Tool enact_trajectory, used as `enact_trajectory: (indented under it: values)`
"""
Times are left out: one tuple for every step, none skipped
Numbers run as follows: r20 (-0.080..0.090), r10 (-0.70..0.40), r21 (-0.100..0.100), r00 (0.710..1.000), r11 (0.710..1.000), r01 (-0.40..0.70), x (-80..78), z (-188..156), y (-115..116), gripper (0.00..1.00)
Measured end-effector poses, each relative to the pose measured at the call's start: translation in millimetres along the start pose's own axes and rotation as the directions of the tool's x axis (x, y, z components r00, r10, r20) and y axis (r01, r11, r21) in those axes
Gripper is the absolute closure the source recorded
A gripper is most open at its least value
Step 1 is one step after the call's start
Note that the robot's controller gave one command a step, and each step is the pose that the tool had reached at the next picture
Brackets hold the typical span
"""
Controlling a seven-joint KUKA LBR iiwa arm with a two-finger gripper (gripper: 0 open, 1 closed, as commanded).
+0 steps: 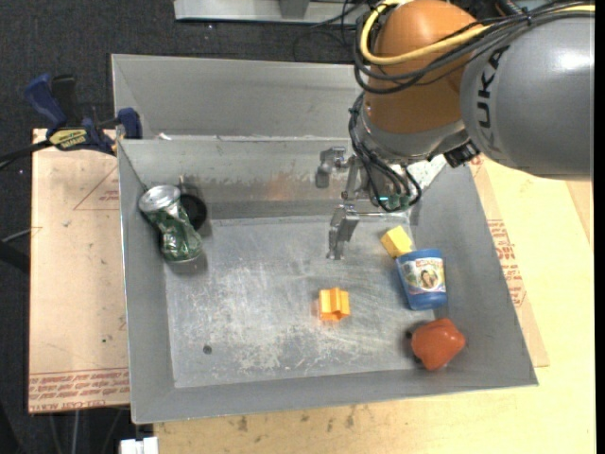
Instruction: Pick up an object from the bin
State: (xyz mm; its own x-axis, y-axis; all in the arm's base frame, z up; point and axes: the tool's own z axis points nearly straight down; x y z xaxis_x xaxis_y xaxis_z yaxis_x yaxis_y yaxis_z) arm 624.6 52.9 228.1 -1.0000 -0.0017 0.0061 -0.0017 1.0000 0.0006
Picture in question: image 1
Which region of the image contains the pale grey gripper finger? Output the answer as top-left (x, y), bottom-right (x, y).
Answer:
top-left (326, 205), bottom-right (348, 261)
top-left (340, 204), bottom-right (361, 244)

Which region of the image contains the yellow sponge block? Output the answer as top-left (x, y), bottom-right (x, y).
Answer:
top-left (379, 225), bottom-right (414, 259)

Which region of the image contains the orange plastic notched block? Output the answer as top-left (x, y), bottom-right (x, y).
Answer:
top-left (318, 287), bottom-right (352, 323)

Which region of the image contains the blue cup with picture label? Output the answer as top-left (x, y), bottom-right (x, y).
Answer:
top-left (395, 248), bottom-right (448, 312)

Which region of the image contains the grey metal bin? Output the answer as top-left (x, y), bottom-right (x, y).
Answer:
top-left (111, 53), bottom-right (540, 426)

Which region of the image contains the black round disc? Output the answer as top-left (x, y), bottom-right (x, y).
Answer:
top-left (179, 195), bottom-right (208, 232)

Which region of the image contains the orange toy bell pepper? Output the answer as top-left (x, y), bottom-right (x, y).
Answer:
top-left (406, 317), bottom-right (467, 373)

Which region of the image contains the crushed green drinks can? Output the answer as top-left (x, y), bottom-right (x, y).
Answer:
top-left (137, 184), bottom-right (205, 263)

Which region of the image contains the brown cardboard board red print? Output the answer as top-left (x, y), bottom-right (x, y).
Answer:
top-left (27, 127), bottom-right (551, 415)

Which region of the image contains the black cylinder on white bracket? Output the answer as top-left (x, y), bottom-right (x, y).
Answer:
top-left (406, 139), bottom-right (481, 194)

